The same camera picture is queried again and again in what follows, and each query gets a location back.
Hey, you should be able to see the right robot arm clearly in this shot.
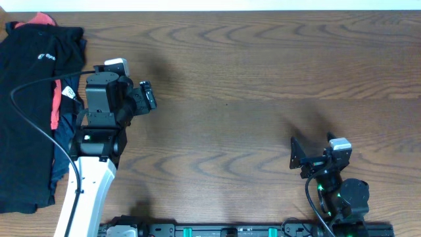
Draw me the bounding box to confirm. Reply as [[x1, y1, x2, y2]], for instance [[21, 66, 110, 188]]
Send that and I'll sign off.
[[289, 132, 370, 236]]

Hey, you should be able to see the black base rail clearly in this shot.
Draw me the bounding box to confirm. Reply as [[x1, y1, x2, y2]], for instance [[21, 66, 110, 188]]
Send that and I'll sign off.
[[98, 215, 395, 237]]

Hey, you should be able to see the red printed t-shirt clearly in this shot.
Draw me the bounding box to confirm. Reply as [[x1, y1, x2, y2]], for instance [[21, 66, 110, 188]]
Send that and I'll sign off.
[[15, 12, 62, 130]]

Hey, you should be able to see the navy blue t-shirt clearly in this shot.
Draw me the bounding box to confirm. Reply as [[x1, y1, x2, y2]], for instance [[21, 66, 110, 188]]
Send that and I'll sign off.
[[49, 38, 87, 196]]

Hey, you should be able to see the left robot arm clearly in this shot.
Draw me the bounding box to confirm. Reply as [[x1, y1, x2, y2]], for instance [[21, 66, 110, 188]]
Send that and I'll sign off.
[[54, 72, 157, 236]]

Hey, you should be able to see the black polo shirt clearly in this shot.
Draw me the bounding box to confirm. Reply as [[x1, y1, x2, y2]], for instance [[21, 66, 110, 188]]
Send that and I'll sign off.
[[1, 22, 84, 214]]

